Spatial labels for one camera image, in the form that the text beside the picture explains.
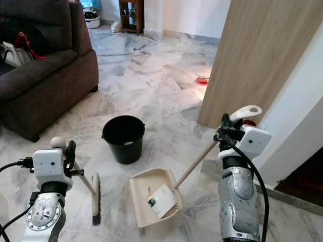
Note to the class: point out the light wooden panel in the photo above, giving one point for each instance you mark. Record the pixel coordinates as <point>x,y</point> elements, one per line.
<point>257,55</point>

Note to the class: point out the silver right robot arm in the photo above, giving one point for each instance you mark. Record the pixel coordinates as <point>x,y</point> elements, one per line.
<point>239,201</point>

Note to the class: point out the small white fluffy object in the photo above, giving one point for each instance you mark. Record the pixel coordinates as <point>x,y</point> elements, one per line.
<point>115,27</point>

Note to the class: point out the dark brown sofa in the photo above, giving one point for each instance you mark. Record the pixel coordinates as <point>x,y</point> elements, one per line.
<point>50,83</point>

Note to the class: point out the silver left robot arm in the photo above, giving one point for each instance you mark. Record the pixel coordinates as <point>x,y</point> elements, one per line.
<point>45,214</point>

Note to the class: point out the red bowl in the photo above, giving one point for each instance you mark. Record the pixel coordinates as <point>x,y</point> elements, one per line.
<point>203,80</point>

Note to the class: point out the white paper card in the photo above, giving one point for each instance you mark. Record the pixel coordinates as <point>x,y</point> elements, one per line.
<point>164,199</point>

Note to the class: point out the black plastic bucket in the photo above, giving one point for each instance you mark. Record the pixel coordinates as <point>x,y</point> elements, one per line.
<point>123,143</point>

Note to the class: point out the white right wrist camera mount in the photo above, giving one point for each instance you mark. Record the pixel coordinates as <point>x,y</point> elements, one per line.
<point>255,141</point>

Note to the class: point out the white round appliance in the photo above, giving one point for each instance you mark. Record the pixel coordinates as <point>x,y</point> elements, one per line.
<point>91,18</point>

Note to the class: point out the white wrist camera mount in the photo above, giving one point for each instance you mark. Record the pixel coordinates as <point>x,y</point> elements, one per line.
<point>255,141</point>
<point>48,164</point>

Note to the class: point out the wooden hand broom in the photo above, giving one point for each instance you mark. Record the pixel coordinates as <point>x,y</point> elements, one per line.
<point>96,201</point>

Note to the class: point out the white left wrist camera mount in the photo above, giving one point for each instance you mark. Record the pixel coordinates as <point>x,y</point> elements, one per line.
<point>48,164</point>

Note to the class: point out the small brown wooden shelf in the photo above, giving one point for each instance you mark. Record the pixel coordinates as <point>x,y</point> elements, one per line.
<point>139,15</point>

